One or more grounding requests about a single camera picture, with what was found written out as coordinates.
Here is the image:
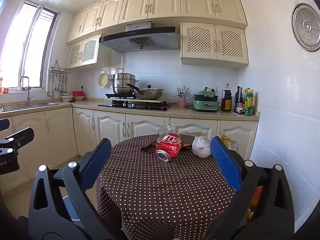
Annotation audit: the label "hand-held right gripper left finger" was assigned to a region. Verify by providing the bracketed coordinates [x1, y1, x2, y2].
[28, 138, 118, 240]

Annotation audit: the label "beige stone countertop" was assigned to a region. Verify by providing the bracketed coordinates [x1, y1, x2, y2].
[0, 99, 260, 122]

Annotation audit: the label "steel wok with black handle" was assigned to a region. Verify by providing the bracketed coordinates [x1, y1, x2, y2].
[126, 83, 165, 100]

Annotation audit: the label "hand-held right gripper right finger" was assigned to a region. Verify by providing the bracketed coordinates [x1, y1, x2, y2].
[200, 136, 295, 240]

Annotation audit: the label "cream upper wall cabinets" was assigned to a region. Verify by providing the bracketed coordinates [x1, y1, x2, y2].
[66, 0, 248, 44]

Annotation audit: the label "light wooden board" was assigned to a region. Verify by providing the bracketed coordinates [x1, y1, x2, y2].
[103, 97, 163, 103]

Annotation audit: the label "steel kitchen faucet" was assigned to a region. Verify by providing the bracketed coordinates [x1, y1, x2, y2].
[19, 76, 33, 107]

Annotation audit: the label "sliding kitchen window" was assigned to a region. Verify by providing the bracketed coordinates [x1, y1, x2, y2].
[0, 0, 59, 90]

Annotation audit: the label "cream lower kitchen cabinets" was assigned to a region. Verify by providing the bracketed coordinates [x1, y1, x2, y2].
[0, 106, 259, 180]

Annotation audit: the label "stainless steel sink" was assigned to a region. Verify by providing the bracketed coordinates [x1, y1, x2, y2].
[2, 101, 59, 112]

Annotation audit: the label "grey range hood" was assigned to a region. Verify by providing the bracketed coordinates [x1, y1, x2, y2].
[99, 21, 181, 53]

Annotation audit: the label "cream lattice door wall cabinet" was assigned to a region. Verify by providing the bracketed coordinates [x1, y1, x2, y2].
[180, 22, 249, 68]
[67, 34, 112, 69]

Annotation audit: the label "stainless steamer pot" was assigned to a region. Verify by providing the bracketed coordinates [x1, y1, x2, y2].
[108, 68, 139, 95]

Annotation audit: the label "brown polka dot tablecloth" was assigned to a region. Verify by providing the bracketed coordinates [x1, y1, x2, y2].
[96, 134, 250, 240]

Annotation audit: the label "crushed red soda can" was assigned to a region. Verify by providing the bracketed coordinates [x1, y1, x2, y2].
[155, 132, 182, 162]

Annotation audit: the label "metal wall utensil rack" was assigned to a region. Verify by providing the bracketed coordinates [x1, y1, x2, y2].
[49, 60, 72, 75]

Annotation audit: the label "yellow plastic wrapper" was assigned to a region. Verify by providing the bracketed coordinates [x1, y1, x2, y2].
[220, 134, 240, 152]

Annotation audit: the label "black induction cooker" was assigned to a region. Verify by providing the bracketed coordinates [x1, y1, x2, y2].
[104, 93, 137, 99]

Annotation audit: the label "black glass sauce bottle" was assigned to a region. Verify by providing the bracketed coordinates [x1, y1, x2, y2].
[234, 86, 242, 113]

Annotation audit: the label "light blue plastic bucket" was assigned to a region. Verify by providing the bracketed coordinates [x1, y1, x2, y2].
[61, 195, 83, 222]

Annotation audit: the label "row of hanging metal utensils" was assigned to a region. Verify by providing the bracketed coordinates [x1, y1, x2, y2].
[47, 74, 69, 97]

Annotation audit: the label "dark labelled sauce bottle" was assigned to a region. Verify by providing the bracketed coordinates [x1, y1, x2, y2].
[237, 87, 245, 115]

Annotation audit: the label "clear plastic package white label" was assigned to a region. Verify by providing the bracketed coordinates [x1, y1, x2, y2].
[159, 121, 174, 137]

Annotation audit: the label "green yellow plastic bottle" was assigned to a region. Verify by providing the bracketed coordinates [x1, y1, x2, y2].
[245, 89, 254, 116]

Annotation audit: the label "black glass gas stove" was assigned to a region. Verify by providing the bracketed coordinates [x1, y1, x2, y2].
[97, 100, 172, 112]

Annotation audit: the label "white plastic bag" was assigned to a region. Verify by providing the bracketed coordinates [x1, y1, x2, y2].
[192, 135, 212, 159]

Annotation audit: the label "green electric cooker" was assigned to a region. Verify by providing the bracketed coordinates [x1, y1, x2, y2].
[192, 87, 221, 112]

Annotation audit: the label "round steel steamer plate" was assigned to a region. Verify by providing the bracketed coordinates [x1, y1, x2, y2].
[291, 3, 320, 52]

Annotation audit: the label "large dark oil bottle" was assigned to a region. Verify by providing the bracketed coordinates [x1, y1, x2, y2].
[220, 83, 233, 112]

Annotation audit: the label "orange plastic bag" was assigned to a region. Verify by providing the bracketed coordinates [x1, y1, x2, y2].
[250, 185, 264, 220]

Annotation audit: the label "bundle of chopsticks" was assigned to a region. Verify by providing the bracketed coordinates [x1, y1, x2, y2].
[177, 86, 191, 99]

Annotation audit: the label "cream perforated steamer tray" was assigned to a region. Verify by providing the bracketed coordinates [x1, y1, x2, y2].
[98, 71, 113, 88]

